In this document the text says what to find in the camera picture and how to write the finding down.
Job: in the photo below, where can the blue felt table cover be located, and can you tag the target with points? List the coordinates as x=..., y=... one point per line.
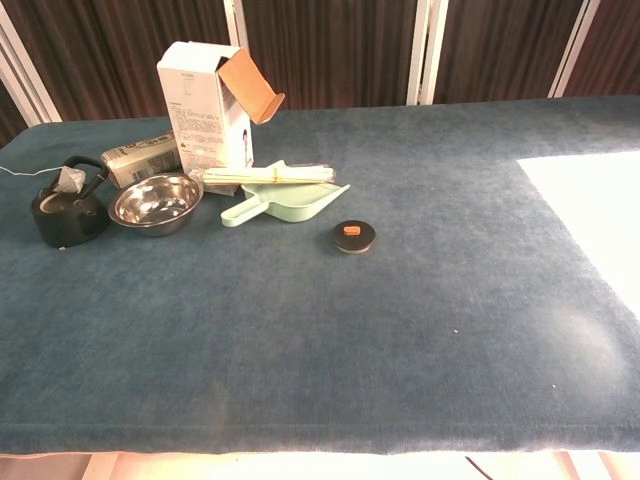
x=320, y=325

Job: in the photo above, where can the stainless steel bowl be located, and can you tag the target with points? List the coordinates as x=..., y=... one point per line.
x=157, y=207

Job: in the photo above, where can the black teapot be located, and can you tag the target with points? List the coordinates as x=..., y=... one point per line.
x=70, y=217

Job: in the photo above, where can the bundle of pale chopsticks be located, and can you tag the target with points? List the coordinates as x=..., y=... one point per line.
x=270, y=176

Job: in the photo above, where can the black lid with orange knob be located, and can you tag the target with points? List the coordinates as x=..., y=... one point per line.
x=355, y=237

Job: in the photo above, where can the white partition post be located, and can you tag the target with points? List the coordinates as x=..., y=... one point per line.
x=425, y=50
x=570, y=50
x=234, y=25
x=25, y=75

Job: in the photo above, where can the white carton with brown flap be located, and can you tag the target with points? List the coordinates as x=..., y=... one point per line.
x=200, y=110

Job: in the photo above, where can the mint green plastic scoop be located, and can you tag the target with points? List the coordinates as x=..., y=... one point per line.
x=295, y=202

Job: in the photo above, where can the flat silver printed packet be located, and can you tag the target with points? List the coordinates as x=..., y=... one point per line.
x=140, y=160

